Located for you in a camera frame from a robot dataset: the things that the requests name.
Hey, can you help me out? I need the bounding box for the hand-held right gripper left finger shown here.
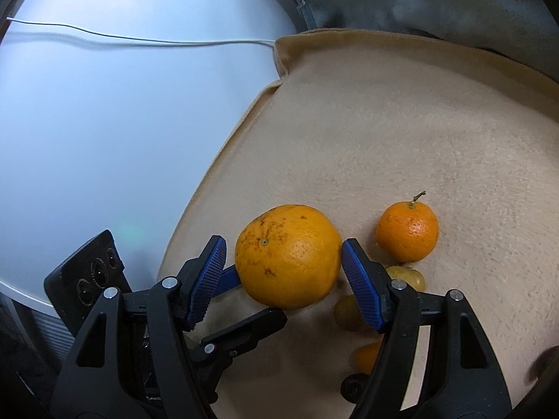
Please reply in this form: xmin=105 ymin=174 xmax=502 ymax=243
xmin=51 ymin=235 xmax=228 ymax=419

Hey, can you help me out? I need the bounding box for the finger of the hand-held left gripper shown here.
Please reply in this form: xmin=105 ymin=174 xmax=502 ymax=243
xmin=191 ymin=308 xmax=288 ymax=403
xmin=216 ymin=265 xmax=242 ymax=294

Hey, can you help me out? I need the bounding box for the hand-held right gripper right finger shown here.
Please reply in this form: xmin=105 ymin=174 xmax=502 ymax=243
xmin=341 ymin=239 xmax=513 ymax=419

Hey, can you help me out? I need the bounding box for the small tan longan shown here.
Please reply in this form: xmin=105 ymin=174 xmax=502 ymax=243
xmin=334 ymin=294 xmax=372 ymax=332
xmin=386 ymin=264 xmax=426 ymax=292

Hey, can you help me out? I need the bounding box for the large speckled orange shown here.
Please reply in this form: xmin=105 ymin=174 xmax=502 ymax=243
xmin=235 ymin=204 xmax=342 ymax=310

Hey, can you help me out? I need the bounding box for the small red-orange tomato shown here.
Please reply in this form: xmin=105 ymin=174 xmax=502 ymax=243
xmin=354 ymin=341 xmax=383 ymax=372

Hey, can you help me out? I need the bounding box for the small mandarin with stem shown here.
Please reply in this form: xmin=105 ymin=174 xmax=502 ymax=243
xmin=376 ymin=191 xmax=440 ymax=263

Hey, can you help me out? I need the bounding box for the beige fleece blanket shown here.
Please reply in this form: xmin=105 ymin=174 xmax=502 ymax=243
xmin=156 ymin=28 xmax=559 ymax=419

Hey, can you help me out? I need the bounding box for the grey blanket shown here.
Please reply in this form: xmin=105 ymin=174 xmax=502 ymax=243
xmin=290 ymin=0 xmax=559 ymax=90

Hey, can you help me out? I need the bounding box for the thin white cable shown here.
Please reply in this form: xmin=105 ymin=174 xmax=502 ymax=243
xmin=6 ymin=16 xmax=277 ymax=50

